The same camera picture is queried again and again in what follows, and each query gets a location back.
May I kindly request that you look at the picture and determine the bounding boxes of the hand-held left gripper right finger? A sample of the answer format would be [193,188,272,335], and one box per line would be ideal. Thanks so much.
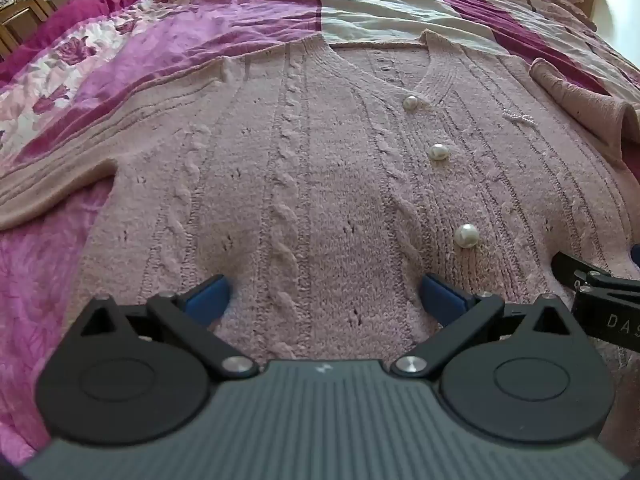
[390,272,574,379]

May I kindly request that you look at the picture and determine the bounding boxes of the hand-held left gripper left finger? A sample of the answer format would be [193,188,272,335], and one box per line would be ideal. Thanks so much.
[79,274,261,381]

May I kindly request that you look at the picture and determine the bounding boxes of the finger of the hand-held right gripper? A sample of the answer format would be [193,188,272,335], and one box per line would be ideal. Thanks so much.
[551,251,640,293]

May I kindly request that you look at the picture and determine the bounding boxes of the pink knit cardigan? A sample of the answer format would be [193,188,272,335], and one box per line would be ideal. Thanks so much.
[0,29,640,381]

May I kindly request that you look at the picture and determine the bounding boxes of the magenta floral bedspread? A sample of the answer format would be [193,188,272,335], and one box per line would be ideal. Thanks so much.
[0,0,640,466]

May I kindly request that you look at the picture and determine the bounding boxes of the wooden headboard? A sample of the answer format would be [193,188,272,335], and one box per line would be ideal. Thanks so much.
[0,0,68,61]

